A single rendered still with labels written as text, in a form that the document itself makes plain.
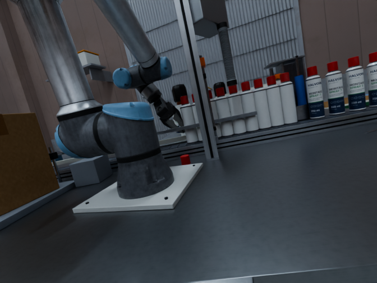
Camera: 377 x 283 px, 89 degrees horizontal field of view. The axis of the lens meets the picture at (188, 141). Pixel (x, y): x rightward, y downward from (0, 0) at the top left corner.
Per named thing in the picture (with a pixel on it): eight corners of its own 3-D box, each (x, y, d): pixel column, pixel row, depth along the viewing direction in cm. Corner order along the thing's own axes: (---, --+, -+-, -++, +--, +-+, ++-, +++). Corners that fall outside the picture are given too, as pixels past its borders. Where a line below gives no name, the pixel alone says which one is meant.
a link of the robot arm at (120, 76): (133, 62, 68) (147, 64, 78) (107, 70, 71) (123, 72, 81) (139, 84, 69) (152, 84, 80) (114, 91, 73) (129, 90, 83)
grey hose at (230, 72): (236, 85, 71) (226, 25, 68) (238, 83, 67) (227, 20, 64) (226, 87, 71) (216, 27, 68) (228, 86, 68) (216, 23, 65)
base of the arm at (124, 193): (179, 172, 58) (172, 141, 57) (165, 195, 43) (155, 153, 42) (134, 179, 61) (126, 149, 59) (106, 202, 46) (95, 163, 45)
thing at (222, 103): (233, 133, 84) (225, 87, 81) (234, 135, 79) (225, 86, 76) (222, 136, 85) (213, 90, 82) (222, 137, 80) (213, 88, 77)
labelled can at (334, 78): (339, 113, 79) (334, 62, 76) (349, 113, 74) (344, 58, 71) (326, 115, 80) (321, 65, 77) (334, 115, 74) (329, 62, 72)
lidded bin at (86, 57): (102, 67, 384) (99, 54, 381) (87, 64, 348) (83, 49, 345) (84, 73, 399) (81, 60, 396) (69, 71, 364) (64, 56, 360)
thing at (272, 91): (282, 124, 82) (275, 75, 79) (286, 125, 77) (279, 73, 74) (269, 126, 83) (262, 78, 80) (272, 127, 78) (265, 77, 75)
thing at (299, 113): (300, 115, 93) (293, 62, 89) (315, 117, 80) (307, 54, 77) (270, 122, 95) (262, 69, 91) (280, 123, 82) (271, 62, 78)
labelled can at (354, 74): (359, 109, 78) (355, 57, 75) (369, 109, 73) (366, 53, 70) (345, 112, 79) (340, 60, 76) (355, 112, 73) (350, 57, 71)
